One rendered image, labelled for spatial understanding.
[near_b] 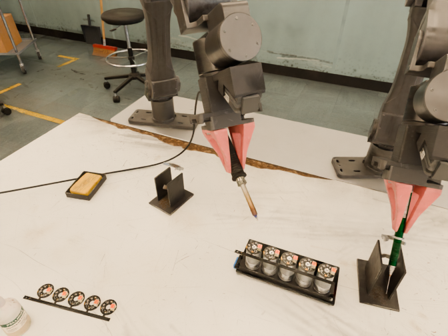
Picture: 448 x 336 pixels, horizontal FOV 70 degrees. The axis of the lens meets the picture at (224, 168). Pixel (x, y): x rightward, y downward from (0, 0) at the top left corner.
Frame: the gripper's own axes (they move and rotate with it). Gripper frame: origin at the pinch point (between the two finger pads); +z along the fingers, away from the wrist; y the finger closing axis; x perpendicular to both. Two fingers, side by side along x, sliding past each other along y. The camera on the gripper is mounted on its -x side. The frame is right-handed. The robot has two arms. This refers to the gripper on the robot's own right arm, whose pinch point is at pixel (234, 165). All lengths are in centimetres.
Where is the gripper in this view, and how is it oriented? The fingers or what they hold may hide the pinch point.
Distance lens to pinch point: 51.9
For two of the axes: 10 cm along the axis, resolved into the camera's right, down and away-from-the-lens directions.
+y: 9.2, -2.4, 3.0
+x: -3.4, -1.3, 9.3
